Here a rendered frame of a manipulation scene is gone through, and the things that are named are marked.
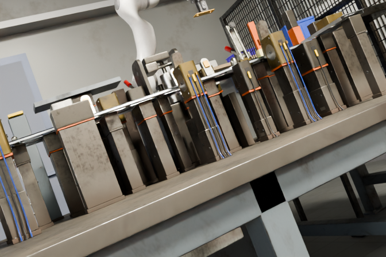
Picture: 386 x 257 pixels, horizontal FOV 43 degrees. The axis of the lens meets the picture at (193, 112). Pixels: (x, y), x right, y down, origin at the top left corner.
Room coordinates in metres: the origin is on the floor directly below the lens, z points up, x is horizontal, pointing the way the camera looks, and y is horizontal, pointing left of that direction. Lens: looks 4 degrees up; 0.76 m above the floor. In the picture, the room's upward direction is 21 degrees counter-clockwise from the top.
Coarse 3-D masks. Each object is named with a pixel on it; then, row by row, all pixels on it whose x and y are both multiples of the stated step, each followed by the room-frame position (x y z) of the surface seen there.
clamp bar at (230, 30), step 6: (234, 24) 2.09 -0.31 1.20; (228, 30) 2.10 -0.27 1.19; (234, 30) 2.11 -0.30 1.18; (234, 36) 2.11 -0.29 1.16; (234, 42) 2.09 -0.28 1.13; (240, 42) 2.10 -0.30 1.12; (234, 48) 2.11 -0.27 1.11; (240, 48) 2.10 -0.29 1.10; (240, 54) 2.08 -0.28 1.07; (246, 54) 2.09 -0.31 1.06
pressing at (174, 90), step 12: (252, 60) 1.82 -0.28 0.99; (216, 72) 1.80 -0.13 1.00; (228, 72) 1.93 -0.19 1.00; (144, 96) 1.70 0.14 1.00; (156, 96) 1.81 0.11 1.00; (168, 96) 1.87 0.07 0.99; (108, 108) 1.65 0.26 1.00; (120, 108) 1.76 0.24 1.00; (132, 108) 1.86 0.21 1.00; (96, 120) 1.81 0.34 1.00; (48, 132) 1.65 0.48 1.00; (12, 144) 1.60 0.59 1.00
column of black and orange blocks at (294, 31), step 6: (288, 12) 2.20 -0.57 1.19; (288, 18) 2.20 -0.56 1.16; (294, 18) 2.21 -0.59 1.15; (288, 24) 2.22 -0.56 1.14; (294, 24) 2.21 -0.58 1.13; (288, 30) 2.23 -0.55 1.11; (294, 30) 2.20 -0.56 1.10; (300, 30) 2.21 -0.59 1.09; (294, 36) 2.21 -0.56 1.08; (300, 36) 2.20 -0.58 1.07; (294, 42) 2.22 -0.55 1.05
